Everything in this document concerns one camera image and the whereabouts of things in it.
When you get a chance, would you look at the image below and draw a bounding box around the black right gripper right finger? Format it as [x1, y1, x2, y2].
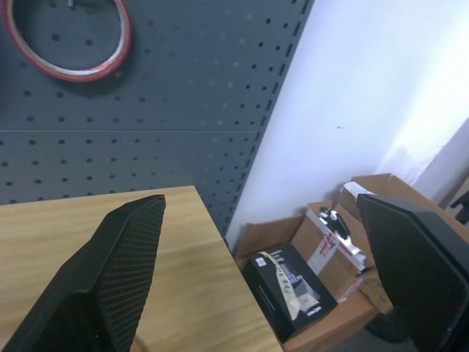
[355, 194, 469, 352]

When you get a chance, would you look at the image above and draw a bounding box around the white and silver flat package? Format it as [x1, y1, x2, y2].
[305, 205, 375, 276]

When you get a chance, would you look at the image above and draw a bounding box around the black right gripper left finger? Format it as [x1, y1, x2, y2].
[0, 194, 166, 352]

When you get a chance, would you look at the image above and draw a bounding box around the grey pegboard panel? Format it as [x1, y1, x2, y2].
[0, 0, 316, 243]

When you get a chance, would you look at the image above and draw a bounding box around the red and white tape roll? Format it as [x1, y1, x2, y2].
[2, 0, 134, 83]

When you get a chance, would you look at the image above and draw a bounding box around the black product box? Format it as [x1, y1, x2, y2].
[242, 242, 339, 342]

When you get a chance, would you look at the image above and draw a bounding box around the small brown cardboard box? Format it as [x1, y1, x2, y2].
[336, 172, 450, 228]

